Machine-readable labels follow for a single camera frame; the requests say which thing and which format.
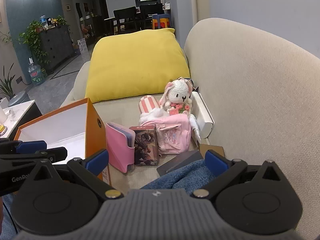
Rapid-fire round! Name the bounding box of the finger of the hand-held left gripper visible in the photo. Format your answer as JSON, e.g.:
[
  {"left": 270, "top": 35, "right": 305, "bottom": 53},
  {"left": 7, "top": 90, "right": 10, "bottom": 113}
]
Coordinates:
[
  {"left": 0, "top": 147, "right": 68, "bottom": 166},
  {"left": 0, "top": 137, "right": 48, "bottom": 156}
]

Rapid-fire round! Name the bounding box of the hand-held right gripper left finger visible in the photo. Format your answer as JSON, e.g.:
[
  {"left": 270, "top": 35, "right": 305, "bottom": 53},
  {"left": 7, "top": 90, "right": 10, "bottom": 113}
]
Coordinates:
[{"left": 24, "top": 149, "right": 124, "bottom": 200}]

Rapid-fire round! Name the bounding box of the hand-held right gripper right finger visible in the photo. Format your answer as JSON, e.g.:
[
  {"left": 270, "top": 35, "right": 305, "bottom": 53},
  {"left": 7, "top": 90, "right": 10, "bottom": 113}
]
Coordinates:
[{"left": 192, "top": 149, "right": 294, "bottom": 200}]

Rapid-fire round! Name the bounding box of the brown cardboard box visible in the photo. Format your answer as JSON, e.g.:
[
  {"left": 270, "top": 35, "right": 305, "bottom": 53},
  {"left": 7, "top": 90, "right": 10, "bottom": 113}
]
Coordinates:
[{"left": 199, "top": 144, "right": 225, "bottom": 159}]

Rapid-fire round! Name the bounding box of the pink card holder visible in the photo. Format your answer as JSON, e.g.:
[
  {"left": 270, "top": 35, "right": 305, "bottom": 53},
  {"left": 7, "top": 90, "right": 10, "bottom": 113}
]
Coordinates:
[{"left": 105, "top": 122, "right": 137, "bottom": 174}]

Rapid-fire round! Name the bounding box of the dark grey box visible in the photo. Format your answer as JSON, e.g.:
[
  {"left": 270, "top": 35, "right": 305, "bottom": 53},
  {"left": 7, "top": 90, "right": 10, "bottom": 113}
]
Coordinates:
[{"left": 156, "top": 150, "right": 204, "bottom": 177}]

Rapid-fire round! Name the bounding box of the orange cardboard box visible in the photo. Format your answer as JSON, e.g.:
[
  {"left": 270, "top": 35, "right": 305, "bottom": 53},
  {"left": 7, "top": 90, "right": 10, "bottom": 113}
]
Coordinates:
[{"left": 14, "top": 97, "right": 112, "bottom": 188}]

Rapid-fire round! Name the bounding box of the white long box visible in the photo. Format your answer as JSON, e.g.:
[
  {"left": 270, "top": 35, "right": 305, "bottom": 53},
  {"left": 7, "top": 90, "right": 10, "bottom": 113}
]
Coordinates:
[{"left": 189, "top": 92, "right": 215, "bottom": 143}]

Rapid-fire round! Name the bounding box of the pink pouch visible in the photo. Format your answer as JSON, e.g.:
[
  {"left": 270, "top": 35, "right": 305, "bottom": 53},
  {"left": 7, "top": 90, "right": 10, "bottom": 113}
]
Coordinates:
[{"left": 140, "top": 115, "right": 192, "bottom": 155}]

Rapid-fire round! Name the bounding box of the white plush dog striped hat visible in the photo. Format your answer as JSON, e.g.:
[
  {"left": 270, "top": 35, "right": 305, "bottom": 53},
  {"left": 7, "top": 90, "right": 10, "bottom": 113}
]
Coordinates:
[{"left": 138, "top": 94, "right": 170, "bottom": 124}]

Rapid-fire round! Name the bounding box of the white crochet bunny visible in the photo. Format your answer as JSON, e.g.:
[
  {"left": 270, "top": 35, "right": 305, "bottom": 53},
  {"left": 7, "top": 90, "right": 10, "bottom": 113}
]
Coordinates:
[{"left": 160, "top": 77, "right": 194, "bottom": 117}]

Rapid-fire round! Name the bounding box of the person's left leg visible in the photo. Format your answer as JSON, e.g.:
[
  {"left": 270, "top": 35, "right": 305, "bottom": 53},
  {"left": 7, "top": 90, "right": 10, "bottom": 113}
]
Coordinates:
[{"left": 0, "top": 194, "right": 19, "bottom": 234}]

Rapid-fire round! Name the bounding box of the person's leg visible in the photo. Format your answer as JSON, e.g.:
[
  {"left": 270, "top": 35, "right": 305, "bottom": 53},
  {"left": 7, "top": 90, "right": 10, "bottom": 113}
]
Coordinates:
[
  {"left": 140, "top": 159, "right": 215, "bottom": 190},
  {"left": 0, "top": 194, "right": 19, "bottom": 234}
]

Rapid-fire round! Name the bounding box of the person's right leg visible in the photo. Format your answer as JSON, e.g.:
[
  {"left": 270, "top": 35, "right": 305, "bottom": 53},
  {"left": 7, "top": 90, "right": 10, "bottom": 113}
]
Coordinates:
[{"left": 140, "top": 159, "right": 215, "bottom": 190}]

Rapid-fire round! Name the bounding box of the marble top side table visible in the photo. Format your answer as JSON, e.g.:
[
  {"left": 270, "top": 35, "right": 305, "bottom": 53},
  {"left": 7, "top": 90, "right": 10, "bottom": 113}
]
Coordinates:
[{"left": 0, "top": 99, "right": 43, "bottom": 140}]

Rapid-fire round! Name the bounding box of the grey round bin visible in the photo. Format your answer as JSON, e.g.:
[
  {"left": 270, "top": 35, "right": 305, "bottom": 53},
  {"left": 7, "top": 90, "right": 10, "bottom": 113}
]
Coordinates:
[{"left": 7, "top": 90, "right": 31, "bottom": 107}]

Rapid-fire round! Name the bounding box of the long-leaf potted plant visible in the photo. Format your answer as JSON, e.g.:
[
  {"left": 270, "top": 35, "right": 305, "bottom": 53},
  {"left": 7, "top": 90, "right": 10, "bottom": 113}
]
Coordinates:
[{"left": 0, "top": 62, "right": 17, "bottom": 100}]

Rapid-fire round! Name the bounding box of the beige sofa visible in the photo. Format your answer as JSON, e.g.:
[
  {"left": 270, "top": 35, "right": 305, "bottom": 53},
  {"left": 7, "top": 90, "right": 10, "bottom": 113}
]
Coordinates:
[{"left": 60, "top": 17, "right": 320, "bottom": 240}]

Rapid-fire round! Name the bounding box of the large water jug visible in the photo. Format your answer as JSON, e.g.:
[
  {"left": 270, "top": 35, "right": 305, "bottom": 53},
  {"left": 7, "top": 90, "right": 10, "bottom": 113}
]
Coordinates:
[{"left": 27, "top": 57, "right": 46, "bottom": 87}]

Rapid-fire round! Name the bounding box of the dark grey sideboard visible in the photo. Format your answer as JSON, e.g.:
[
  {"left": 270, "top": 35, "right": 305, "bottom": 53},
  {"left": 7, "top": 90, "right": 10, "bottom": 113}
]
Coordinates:
[{"left": 37, "top": 25, "right": 75, "bottom": 75}]

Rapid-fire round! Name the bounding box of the yellow pillow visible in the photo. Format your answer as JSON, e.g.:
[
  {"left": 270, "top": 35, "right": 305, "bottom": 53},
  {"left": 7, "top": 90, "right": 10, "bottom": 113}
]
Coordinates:
[{"left": 84, "top": 27, "right": 192, "bottom": 103}]

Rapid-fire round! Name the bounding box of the white standing paper bag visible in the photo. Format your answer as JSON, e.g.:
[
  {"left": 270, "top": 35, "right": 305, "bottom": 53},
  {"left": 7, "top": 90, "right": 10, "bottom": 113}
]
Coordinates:
[{"left": 77, "top": 38, "right": 89, "bottom": 60}]

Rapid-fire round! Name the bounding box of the trailing ivy plant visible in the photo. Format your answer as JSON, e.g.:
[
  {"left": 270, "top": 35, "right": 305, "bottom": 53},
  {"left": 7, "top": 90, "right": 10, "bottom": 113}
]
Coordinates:
[{"left": 18, "top": 20, "right": 50, "bottom": 65}]

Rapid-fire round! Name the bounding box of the dark dining chair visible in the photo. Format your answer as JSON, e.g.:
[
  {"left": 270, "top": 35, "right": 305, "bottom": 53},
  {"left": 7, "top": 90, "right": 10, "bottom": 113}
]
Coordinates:
[
  {"left": 113, "top": 7, "right": 137, "bottom": 34},
  {"left": 139, "top": 3, "right": 164, "bottom": 30}
]

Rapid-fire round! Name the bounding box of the colourful stool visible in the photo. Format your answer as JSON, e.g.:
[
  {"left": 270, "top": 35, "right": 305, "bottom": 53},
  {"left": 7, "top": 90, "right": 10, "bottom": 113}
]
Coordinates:
[{"left": 151, "top": 14, "right": 172, "bottom": 30}]

